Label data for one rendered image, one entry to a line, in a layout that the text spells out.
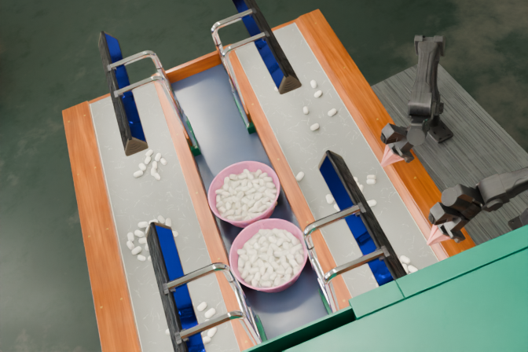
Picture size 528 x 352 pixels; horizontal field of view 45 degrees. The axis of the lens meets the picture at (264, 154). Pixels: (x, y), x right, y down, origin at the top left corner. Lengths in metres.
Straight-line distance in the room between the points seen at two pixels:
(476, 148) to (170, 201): 1.14
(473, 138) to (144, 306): 1.32
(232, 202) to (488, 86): 1.73
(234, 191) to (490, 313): 1.58
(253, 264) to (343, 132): 0.62
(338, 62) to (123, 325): 1.31
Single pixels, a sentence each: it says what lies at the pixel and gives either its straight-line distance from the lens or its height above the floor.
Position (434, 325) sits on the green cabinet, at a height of 1.79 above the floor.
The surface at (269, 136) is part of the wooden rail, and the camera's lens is 2.43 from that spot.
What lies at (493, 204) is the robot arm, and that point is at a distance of 1.87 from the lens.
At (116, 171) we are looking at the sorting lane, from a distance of 2.59.
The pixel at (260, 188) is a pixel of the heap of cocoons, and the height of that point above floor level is 0.74.
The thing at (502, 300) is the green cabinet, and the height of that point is 1.79.
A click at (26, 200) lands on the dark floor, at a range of 3.79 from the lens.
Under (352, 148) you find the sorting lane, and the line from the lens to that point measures 2.36.
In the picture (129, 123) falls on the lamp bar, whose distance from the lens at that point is 2.19.
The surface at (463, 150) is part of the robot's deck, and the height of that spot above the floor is 0.67.
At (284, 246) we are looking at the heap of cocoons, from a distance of 2.17.
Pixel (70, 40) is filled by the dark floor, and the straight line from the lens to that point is 4.62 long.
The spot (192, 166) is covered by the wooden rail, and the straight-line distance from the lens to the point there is 2.43.
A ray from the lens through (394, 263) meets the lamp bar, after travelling 1.69.
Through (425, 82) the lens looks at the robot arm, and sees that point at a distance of 2.09.
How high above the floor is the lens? 2.59
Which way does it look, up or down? 50 degrees down
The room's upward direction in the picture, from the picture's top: 19 degrees counter-clockwise
